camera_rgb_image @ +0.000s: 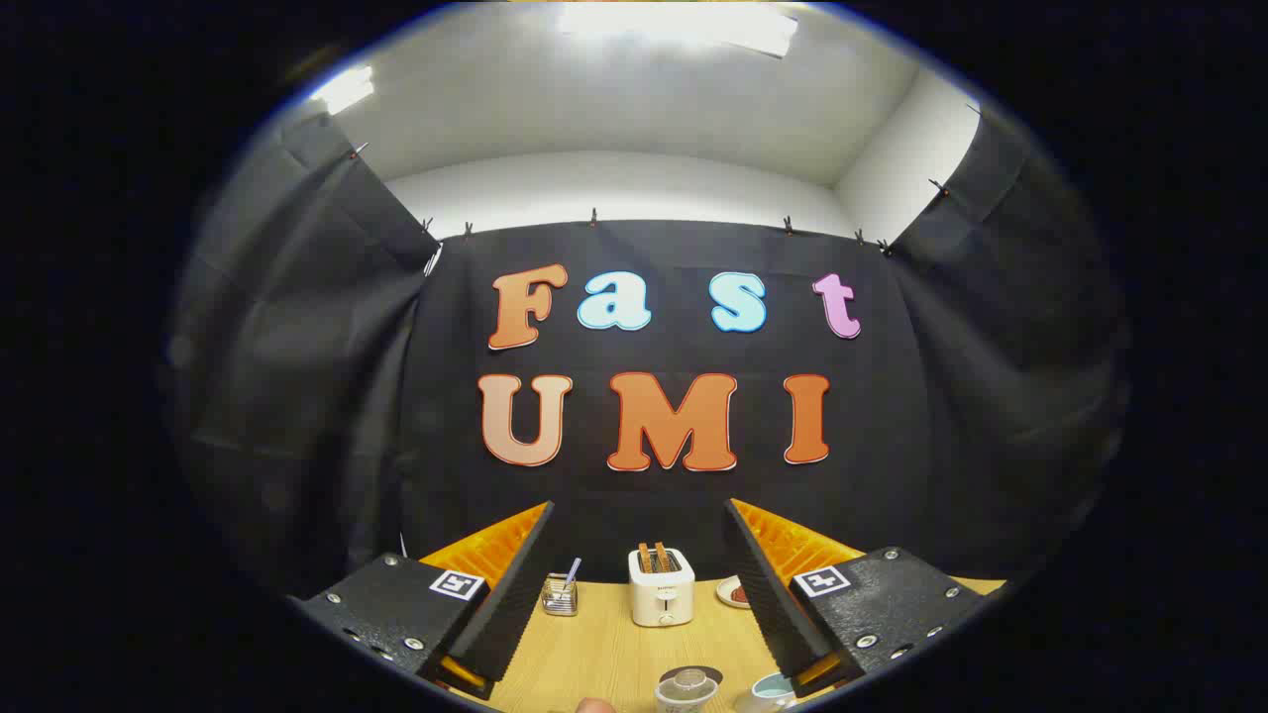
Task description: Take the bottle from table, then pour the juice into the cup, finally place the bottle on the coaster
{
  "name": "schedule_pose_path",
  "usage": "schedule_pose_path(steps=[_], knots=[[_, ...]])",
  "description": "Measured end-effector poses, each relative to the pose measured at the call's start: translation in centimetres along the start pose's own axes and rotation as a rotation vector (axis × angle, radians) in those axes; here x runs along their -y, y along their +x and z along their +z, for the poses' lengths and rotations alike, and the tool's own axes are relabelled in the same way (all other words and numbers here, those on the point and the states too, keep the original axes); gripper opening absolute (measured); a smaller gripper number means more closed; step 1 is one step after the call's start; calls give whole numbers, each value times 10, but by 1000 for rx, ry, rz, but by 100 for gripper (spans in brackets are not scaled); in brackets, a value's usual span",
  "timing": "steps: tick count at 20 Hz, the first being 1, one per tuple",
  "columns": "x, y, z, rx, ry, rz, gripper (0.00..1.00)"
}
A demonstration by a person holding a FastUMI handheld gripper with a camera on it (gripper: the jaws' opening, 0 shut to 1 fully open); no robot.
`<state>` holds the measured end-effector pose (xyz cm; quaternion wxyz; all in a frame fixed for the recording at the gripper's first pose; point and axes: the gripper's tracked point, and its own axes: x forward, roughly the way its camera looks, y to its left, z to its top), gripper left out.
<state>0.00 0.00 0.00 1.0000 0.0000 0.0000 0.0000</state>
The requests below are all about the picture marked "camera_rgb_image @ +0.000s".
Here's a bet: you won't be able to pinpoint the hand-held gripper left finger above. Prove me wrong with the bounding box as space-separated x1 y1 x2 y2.
292 501 556 700

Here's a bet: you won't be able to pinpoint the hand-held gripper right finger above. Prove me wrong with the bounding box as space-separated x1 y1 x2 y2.
721 497 997 700

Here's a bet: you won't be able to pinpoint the white cup blue inside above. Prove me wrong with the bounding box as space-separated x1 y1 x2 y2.
735 671 798 713

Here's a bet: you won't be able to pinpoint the clear juice bottle white label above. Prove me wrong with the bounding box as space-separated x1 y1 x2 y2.
654 668 719 713

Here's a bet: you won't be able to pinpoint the wooden table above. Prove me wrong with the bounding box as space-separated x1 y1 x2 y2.
421 574 1006 713

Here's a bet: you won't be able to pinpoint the white toaster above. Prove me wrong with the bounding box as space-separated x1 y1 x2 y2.
628 542 696 628

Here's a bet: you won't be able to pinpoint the black backdrop cloth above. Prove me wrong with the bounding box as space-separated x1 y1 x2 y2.
163 109 1130 605

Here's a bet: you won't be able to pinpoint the small ceiling light panel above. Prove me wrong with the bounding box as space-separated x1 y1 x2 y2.
312 66 376 115

